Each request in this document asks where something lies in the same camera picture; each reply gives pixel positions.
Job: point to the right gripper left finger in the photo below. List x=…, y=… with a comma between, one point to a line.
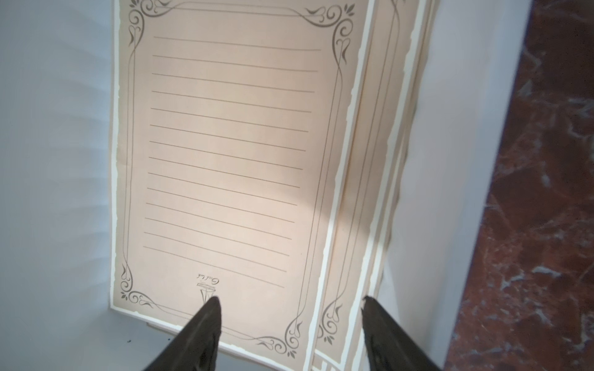
x=196, y=346

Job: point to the beige stationery paper stack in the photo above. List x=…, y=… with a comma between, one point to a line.
x=257, y=148

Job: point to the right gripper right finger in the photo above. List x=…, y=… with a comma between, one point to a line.
x=389, y=347

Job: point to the white plastic storage box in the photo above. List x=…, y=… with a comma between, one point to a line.
x=56, y=97

